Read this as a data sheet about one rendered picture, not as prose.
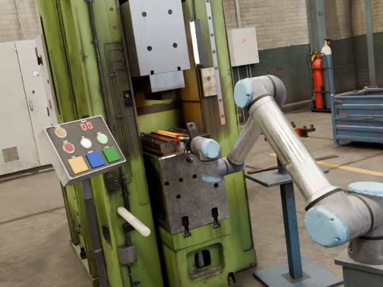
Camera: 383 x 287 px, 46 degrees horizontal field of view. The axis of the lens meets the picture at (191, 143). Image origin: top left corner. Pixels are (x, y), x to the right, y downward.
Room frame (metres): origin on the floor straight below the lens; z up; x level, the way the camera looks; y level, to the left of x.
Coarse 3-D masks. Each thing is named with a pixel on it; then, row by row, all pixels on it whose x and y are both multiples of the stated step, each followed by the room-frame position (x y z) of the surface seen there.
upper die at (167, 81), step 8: (168, 72) 2.53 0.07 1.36; (176, 72) 2.54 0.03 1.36; (136, 80) 2.70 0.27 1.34; (144, 80) 2.57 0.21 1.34; (152, 80) 2.49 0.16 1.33; (160, 80) 2.50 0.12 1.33; (168, 80) 2.52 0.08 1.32; (176, 80) 2.54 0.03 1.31; (136, 88) 2.73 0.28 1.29; (144, 88) 2.59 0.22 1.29; (152, 88) 2.48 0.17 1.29; (160, 88) 2.50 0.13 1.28; (168, 88) 2.52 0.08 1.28
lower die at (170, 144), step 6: (156, 132) 2.83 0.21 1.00; (174, 132) 2.77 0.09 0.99; (144, 138) 2.77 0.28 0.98; (162, 138) 2.60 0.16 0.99; (168, 138) 2.57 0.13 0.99; (174, 138) 2.53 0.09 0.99; (150, 144) 2.63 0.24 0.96; (156, 144) 2.54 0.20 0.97; (162, 144) 2.49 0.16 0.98; (168, 144) 2.50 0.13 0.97; (174, 144) 2.52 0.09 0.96; (180, 144) 2.53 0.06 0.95; (162, 150) 2.49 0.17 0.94; (168, 150) 2.50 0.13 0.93; (180, 150) 2.53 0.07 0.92
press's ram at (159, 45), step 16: (128, 0) 2.46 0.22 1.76; (144, 0) 2.50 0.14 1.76; (160, 0) 2.53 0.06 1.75; (176, 0) 2.57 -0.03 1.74; (128, 16) 2.50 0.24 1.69; (144, 16) 2.49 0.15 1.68; (160, 16) 2.53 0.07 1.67; (176, 16) 2.56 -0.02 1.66; (128, 32) 2.54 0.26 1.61; (144, 32) 2.49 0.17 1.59; (160, 32) 2.52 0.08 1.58; (176, 32) 2.56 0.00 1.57; (128, 48) 2.58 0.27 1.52; (144, 48) 2.48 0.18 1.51; (160, 48) 2.52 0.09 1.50; (176, 48) 2.55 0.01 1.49; (144, 64) 2.47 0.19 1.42; (160, 64) 2.51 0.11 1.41; (176, 64) 2.55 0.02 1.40
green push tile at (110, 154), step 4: (108, 148) 2.22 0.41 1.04; (112, 148) 2.23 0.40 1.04; (104, 152) 2.19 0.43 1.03; (108, 152) 2.20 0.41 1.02; (112, 152) 2.22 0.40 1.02; (116, 152) 2.23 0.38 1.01; (108, 156) 2.19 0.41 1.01; (112, 156) 2.20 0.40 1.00; (116, 156) 2.22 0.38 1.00; (108, 160) 2.17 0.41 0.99; (112, 160) 2.19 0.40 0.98; (116, 160) 2.20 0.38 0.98
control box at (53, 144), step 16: (48, 128) 2.10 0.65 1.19; (64, 128) 2.15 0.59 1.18; (80, 128) 2.20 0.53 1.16; (96, 128) 2.26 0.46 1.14; (48, 144) 2.07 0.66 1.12; (64, 144) 2.09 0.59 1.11; (80, 144) 2.15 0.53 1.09; (96, 144) 2.20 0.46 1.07; (112, 144) 2.26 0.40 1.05; (64, 160) 2.04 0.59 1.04; (64, 176) 2.02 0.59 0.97; (80, 176) 2.04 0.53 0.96
